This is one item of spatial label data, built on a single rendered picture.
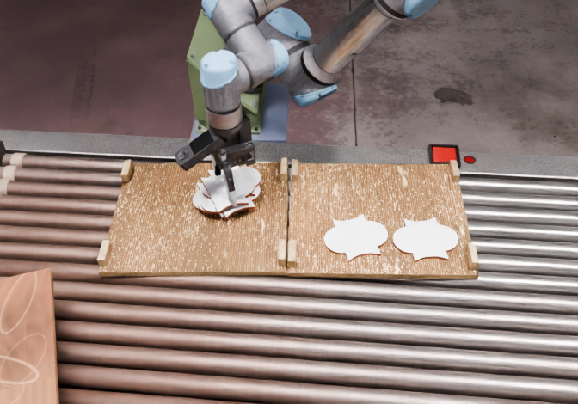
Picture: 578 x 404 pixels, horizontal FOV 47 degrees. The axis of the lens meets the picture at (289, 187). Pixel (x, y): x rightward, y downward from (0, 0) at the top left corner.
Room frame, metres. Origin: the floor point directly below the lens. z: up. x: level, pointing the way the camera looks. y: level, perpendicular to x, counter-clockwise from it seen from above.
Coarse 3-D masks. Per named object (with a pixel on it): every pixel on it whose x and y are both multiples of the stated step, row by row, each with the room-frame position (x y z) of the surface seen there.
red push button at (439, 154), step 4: (432, 148) 1.29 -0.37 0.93; (436, 148) 1.29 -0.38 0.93; (440, 148) 1.29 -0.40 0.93; (444, 148) 1.29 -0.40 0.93; (448, 148) 1.29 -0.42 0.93; (452, 148) 1.29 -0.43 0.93; (436, 152) 1.27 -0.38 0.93; (440, 152) 1.27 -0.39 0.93; (444, 152) 1.27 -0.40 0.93; (448, 152) 1.27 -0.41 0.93; (452, 152) 1.27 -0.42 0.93; (436, 156) 1.25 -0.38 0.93; (440, 156) 1.25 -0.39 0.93; (444, 156) 1.25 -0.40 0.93; (448, 156) 1.25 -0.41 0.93; (452, 156) 1.25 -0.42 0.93; (456, 156) 1.25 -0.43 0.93; (436, 160) 1.24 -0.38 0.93; (440, 160) 1.24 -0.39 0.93; (444, 160) 1.24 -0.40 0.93; (448, 160) 1.24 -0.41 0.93; (456, 160) 1.24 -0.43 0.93
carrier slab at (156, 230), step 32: (128, 192) 1.15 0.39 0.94; (160, 192) 1.15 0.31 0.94; (192, 192) 1.15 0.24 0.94; (128, 224) 1.04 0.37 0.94; (160, 224) 1.04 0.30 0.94; (192, 224) 1.04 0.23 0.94; (224, 224) 1.03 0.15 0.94; (256, 224) 1.03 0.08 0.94; (128, 256) 0.95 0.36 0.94; (160, 256) 0.94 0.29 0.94; (192, 256) 0.94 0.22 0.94; (224, 256) 0.94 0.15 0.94; (256, 256) 0.94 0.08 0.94
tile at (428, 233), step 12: (408, 228) 1.00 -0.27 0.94; (420, 228) 1.00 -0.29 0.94; (432, 228) 1.00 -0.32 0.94; (444, 228) 1.00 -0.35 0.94; (396, 240) 0.96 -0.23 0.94; (408, 240) 0.96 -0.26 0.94; (420, 240) 0.96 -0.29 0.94; (432, 240) 0.96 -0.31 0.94; (444, 240) 0.96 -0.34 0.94; (456, 240) 0.96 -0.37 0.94; (408, 252) 0.93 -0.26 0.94; (420, 252) 0.93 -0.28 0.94; (432, 252) 0.93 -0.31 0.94; (444, 252) 0.93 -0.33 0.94
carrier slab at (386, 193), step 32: (320, 192) 1.13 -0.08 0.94; (352, 192) 1.13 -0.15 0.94; (384, 192) 1.13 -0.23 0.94; (416, 192) 1.12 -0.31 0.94; (448, 192) 1.12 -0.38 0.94; (320, 224) 1.03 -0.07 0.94; (384, 224) 1.02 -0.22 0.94; (448, 224) 1.01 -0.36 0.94; (320, 256) 0.93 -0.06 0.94; (384, 256) 0.93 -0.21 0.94; (448, 256) 0.92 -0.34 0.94
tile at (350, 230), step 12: (360, 216) 1.04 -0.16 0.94; (336, 228) 1.01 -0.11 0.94; (348, 228) 1.00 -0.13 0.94; (360, 228) 1.00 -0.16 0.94; (372, 228) 1.00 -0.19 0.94; (384, 228) 1.00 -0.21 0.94; (324, 240) 0.97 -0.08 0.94; (336, 240) 0.97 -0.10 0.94; (348, 240) 0.97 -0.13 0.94; (360, 240) 0.97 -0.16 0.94; (372, 240) 0.97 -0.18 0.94; (384, 240) 0.97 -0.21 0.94; (336, 252) 0.94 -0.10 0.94; (348, 252) 0.93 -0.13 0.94; (360, 252) 0.93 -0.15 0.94; (372, 252) 0.93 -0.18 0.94
